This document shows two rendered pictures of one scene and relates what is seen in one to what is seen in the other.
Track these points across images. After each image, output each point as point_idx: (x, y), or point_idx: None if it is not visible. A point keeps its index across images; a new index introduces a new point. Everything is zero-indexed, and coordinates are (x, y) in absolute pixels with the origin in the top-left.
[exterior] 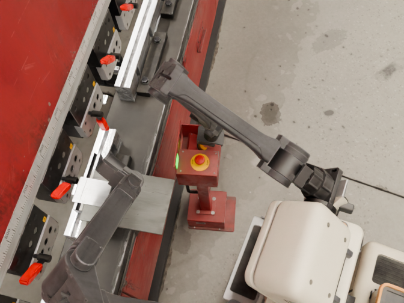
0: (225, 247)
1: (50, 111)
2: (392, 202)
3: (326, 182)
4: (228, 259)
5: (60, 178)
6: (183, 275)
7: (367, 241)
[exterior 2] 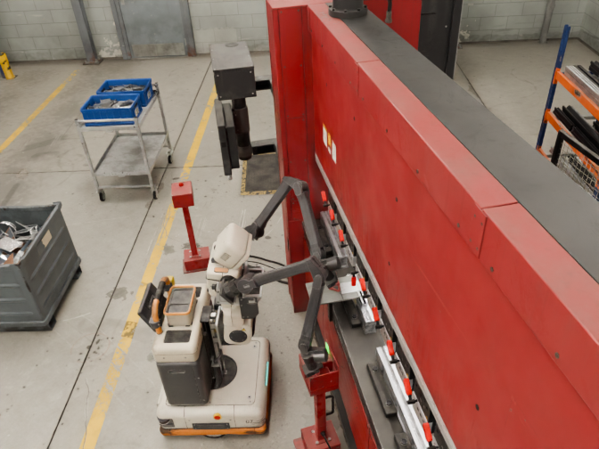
0: (294, 427)
1: (354, 231)
2: None
3: (226, 282)
4: (289, 420)
5: (348, 243)
6: None
7: None
